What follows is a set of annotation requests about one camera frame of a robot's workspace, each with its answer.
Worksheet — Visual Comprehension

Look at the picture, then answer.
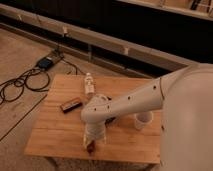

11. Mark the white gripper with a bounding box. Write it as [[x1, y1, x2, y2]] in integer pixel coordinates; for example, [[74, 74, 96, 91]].
[[83, 122, 107, 149]]

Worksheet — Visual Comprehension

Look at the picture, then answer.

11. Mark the red pepper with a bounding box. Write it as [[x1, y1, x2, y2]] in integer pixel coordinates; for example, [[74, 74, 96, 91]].
[[87, 141, 96, 154]]

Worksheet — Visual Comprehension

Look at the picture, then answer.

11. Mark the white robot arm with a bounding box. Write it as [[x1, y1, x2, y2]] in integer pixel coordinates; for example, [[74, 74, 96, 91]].
[[81, 63, 213, 171]]

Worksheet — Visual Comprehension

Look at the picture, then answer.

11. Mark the black round bowl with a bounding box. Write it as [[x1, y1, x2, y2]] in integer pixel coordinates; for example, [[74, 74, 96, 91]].
[[104, 96, 118, 125]]

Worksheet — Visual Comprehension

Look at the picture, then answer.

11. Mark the wooden table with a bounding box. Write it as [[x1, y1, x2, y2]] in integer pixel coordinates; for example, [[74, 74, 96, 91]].
[[25, 75, 161, 164]]

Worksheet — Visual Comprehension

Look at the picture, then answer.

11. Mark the white cup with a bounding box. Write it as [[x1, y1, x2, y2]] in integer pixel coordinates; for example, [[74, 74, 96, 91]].
[[134, 112, 153, 130]]

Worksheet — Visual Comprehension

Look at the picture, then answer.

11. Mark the clear plastic bottle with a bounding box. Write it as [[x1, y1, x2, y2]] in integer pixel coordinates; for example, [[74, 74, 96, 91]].
[[84, 73, 95, 98]]

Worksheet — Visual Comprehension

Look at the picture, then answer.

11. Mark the black power adapter box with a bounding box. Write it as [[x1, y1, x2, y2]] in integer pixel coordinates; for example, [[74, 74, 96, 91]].
[[36, 57, 54, 70]]

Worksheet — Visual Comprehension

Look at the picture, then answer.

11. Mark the black coiled cable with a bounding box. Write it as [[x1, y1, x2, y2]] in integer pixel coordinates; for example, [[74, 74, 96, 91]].
[[0, 67, 52, 105]]

